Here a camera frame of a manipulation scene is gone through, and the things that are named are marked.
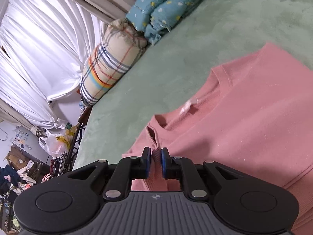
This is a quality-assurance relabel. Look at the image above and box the white plastic bag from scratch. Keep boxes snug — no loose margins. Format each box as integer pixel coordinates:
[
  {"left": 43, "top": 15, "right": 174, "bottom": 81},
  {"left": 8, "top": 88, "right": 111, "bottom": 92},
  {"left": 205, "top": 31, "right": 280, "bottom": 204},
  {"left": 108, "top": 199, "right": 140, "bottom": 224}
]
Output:
[{"left": 39, "top": 129, "right": 72, "bottom": 157}]

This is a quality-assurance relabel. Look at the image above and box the black folding table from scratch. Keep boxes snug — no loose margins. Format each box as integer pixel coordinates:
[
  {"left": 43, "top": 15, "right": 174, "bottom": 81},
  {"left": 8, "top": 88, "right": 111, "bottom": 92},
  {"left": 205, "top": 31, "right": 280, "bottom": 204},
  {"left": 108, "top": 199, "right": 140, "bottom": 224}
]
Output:
[{"left": 50, "top": 125, "right": 87, "bottom": 177}]

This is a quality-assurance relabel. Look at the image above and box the pink sweatshirt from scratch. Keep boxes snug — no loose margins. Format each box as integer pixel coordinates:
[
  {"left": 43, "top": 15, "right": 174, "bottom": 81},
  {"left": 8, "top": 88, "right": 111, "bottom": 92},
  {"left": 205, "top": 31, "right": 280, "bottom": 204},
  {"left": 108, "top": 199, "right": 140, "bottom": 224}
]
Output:
[{"left": 122, "top": 42, "right": 313, "bottom": 235}]

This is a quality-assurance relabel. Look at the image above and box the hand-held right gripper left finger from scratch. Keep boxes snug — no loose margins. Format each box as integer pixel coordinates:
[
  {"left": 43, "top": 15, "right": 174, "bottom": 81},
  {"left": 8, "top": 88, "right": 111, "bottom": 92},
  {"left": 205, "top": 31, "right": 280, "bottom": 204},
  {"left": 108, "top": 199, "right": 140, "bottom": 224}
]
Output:
[{"left": 67, "top": 147, "right": 151, "bottom": 200}]

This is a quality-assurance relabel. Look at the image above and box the plaid folded quilt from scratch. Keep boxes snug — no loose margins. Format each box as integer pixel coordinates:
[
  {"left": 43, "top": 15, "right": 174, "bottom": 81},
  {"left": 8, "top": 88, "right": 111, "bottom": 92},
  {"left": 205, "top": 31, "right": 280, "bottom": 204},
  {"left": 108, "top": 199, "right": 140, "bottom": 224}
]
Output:
[{"left": 80, "top": 18, "right": 148, "bottom": 107}]

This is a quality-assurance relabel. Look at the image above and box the grey refrigerator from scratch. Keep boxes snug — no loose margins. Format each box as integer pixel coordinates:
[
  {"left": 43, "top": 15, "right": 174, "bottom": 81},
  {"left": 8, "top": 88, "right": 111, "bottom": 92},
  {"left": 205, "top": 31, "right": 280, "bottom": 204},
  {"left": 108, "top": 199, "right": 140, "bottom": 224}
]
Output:
[{"left": 0, "top": 121, "right": 50, "bottom": 163}]

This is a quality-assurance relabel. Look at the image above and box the brown wooden nightstand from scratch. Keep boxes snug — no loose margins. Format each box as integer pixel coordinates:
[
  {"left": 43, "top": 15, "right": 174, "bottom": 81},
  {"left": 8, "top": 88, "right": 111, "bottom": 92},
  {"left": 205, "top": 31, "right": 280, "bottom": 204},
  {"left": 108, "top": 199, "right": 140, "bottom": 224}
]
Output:
[{"left": 78, "top": 105, "right": 93, "bottom": 126}]

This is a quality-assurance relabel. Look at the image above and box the white curtain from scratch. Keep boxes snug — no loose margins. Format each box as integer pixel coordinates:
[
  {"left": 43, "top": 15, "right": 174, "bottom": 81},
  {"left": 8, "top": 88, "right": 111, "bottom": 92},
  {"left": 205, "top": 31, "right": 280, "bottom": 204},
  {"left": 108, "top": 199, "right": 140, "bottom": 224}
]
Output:
[{"left": 0, "top": 0, "right": 109, "bottom": 130}]

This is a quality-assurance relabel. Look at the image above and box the cardboard box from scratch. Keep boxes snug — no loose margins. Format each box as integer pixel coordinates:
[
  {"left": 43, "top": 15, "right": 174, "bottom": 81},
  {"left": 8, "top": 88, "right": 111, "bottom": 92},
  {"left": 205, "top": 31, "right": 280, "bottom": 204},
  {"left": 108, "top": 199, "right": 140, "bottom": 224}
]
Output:
[{"left": 4, "top": 146, "right": 30, "bottom": 170}]

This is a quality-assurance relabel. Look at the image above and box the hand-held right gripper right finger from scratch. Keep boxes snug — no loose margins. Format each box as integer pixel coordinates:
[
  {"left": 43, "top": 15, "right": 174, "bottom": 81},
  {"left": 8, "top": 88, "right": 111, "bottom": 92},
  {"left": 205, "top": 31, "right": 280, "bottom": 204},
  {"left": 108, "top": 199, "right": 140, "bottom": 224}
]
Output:
[{"left": 161, "top": 148, "right": 245, "bottom": 199}]

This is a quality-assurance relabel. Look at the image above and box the teal floral folded quilt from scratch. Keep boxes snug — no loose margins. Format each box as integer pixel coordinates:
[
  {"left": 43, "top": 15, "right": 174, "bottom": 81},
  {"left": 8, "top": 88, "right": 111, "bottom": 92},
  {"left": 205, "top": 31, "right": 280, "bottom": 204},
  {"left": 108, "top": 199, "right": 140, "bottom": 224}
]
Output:
[{"left": 126, "top": 0, "right": 216, "bottom": 45}]

